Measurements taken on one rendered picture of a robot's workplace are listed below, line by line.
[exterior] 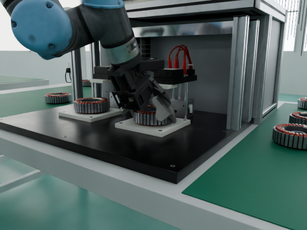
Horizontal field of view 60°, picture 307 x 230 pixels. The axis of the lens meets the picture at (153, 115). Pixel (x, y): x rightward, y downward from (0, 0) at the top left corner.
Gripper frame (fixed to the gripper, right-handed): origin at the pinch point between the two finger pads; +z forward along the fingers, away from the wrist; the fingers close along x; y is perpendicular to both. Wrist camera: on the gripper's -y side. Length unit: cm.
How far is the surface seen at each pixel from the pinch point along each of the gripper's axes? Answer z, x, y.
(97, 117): -1.8, -16.7, 5.4
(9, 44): 78, -472, -198
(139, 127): -2.6, 0.2, 6.7
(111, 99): 5.2, -26.9, -10.3
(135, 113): -4.2, -2.4, 3.8
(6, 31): 56, -472, -208
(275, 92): 23, 21, -45
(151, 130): -3.0, 4.5, 7.4
